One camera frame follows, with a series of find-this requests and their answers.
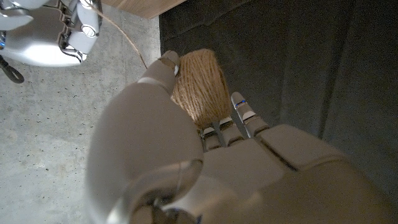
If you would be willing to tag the black backdrop curtain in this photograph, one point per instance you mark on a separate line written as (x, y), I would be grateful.
(311, 62)

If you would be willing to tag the jute twine strand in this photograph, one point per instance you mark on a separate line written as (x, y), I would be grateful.
(124, 32)

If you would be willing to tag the jute twine spool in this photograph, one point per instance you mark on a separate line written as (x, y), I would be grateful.
(202, 87)

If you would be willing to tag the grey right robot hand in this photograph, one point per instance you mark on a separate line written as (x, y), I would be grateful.
(37, 40)

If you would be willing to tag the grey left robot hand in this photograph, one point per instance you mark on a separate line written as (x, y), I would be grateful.
(248, 186)

